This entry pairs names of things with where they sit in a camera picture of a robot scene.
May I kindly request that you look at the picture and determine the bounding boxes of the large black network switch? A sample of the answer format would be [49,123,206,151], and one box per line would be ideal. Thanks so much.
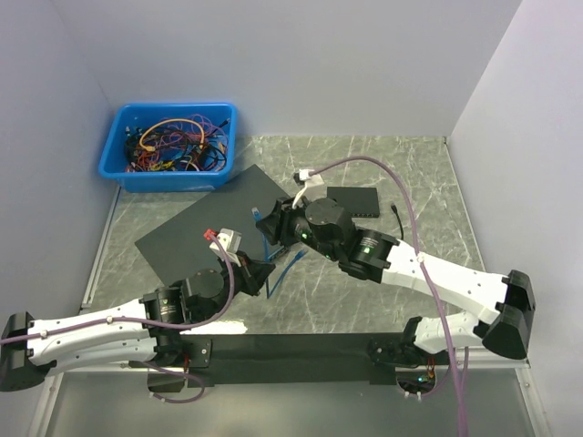
[135,165,288,285]

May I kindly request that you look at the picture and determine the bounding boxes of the aluminium rail frame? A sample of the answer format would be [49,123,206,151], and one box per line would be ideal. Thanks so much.
[26,186,547,437]

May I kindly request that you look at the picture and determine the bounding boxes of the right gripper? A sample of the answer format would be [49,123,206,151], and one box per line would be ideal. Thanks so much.
[255,192,341,261]

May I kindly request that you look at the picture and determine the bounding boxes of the black cable on table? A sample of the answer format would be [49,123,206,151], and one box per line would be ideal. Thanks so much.
[390,203,406,239]

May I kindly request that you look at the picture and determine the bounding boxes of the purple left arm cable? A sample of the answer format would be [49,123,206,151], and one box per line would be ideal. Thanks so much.
[0,236,236,404]

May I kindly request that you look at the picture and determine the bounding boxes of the tangled cables in bin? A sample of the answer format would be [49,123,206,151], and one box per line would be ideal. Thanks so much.
[122,113,230,174]

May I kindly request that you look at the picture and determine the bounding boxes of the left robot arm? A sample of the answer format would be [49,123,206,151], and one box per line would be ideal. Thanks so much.
[1,255,275,392]

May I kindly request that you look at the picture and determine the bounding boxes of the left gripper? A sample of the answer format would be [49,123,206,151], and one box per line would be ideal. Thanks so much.
[199,249,276,321]

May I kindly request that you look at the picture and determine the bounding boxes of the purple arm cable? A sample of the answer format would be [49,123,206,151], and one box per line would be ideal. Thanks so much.
[307,156,470,437]
[0,236,236,404]

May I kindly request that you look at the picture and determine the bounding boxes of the blue plastic bin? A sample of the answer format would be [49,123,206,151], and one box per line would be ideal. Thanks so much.
[98,102,237,193]

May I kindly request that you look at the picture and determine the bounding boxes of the small black network switch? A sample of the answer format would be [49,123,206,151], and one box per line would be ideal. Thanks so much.
[327,187,380,219]

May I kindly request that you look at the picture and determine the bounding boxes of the blue ethernet cable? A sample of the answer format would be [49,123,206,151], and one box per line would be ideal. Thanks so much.
[251,206,306,300]

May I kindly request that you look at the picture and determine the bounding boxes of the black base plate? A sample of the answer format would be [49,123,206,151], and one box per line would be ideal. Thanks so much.
[164,332,449,386]

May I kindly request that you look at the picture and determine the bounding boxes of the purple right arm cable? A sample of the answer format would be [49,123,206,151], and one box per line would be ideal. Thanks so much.
[307,156,470,437]

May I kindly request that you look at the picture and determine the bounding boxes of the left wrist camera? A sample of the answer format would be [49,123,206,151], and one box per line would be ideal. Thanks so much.
[203,229,241,267]

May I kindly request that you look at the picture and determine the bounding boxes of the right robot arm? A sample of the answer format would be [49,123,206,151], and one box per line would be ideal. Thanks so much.
[256,198,536,363]

